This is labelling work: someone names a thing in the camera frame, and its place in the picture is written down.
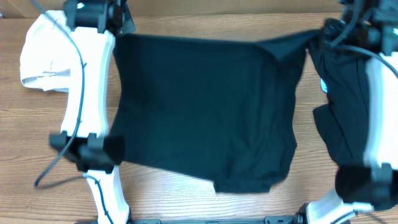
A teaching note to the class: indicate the folded beige shorts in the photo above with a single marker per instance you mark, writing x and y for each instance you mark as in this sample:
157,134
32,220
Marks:
47,56

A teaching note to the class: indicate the light blue item under pile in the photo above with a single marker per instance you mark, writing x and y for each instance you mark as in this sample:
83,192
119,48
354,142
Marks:
323,86

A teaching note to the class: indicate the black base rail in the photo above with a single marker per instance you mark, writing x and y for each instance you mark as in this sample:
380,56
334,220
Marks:
265,220

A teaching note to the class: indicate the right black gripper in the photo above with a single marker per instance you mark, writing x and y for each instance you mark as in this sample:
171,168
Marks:
328,30

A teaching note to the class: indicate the black clothes pile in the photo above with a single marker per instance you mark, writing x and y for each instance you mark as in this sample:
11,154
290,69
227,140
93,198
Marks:
343,121

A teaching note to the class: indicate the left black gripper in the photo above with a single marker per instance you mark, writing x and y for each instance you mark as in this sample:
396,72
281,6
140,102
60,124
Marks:
125,22

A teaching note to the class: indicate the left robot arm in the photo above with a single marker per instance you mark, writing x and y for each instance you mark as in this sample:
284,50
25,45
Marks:
92,27

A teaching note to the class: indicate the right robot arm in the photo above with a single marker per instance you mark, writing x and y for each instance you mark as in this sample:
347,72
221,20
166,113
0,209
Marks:
371,186

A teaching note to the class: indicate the black t-shirt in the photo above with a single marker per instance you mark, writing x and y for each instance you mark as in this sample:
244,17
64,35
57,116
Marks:
218,110

